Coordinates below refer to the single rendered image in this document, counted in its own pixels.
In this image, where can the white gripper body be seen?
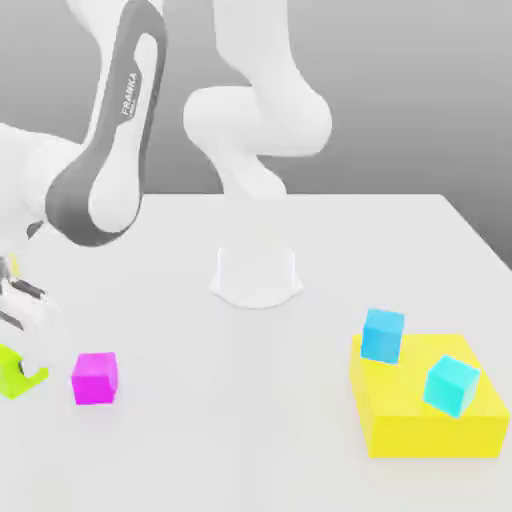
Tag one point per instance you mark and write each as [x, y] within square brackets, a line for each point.
[34, 320]

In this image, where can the small lime green cube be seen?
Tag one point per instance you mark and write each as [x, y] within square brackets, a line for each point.
[8, 376]

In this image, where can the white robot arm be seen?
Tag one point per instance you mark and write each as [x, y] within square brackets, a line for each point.
[132, 120]

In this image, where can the small magenta cube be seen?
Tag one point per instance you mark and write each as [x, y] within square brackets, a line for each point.
[94, 378]

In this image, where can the small blue cube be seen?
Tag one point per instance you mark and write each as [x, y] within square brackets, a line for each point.
[382, 336]

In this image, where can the small cyan cube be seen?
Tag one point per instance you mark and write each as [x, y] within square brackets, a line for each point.
[450, 386]

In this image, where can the large yellow box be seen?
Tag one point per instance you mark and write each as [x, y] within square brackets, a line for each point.
[432, 424]

